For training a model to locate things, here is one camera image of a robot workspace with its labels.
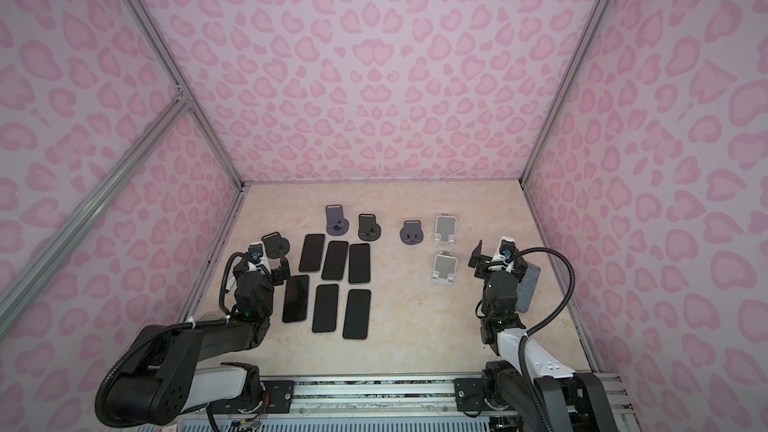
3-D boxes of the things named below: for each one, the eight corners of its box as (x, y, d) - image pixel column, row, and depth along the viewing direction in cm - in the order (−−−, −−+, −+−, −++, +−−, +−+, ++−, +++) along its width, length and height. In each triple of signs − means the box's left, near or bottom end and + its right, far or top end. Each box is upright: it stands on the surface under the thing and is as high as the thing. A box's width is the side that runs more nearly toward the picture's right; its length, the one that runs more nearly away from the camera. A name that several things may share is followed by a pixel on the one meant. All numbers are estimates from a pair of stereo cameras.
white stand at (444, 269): (432, 284, 94) (435, 271, 87) (431, 268, 97) (434, 254, 91) (454, 284, 94) (459, 271, 87) (452, 268, 97) (456, 254, 91)
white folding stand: (434, 243, 104) (435, 234, 100) (436, 221, 110) (437, 212, 106) (453, 245, 103) (456, 236, 99) (454, 224, 109) (457, 214, 105)
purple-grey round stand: (329, 236, 107) (323, 215, 98) (331, 225, 110) (325, 204, 101) (347, 236, 107) (342, 215, 98) (348, 225, 110) (344, 204, 101)
